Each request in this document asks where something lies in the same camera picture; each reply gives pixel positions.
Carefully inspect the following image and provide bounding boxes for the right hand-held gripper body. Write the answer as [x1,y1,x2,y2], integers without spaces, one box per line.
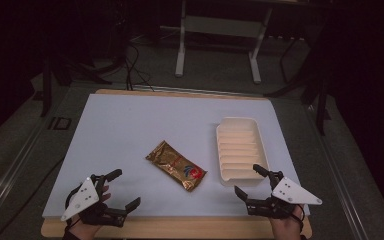
[245,170,323,220]

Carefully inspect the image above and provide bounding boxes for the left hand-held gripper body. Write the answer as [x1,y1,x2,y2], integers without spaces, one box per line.
[60,173,128,228]

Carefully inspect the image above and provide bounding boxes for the white ribbed plastic tray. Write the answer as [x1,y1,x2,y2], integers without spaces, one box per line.
[215,116,271,188]

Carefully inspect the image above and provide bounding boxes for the gold foil snack packet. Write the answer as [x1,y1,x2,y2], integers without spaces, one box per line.
[145,140,208,193]

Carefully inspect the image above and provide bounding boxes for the person's left hand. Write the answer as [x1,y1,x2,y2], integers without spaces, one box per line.
[67,185,112,240]

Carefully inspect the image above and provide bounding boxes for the person's right hand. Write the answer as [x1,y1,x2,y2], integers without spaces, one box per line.
[269,205,306,240]

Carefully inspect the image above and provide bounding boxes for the white table mat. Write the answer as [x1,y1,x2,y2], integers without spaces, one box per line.
[41,93,311,220]

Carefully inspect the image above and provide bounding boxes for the black floor socket plate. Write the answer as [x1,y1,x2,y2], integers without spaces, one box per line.
[47,116,73,131]

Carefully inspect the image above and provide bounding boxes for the black metal stand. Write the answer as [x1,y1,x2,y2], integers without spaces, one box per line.
[314,78,330,137]

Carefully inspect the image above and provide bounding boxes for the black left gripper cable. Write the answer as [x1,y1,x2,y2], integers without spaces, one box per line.
[64,182,83,221]

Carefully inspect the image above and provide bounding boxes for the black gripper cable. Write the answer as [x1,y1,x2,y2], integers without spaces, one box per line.
[290,205,306,234]
[64,182,83,221]

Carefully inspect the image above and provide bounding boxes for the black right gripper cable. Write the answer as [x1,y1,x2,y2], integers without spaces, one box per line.
[290,205,306,234]

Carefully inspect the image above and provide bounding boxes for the metal floor rail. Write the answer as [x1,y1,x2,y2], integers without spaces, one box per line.
[0,109,54,228]
[303,102,372,240]

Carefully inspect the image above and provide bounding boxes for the black floor cables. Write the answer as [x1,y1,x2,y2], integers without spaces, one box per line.
[123,42,155,92]

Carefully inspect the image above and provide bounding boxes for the white metal desk frame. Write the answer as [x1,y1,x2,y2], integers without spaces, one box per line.
[174,0,275,85]

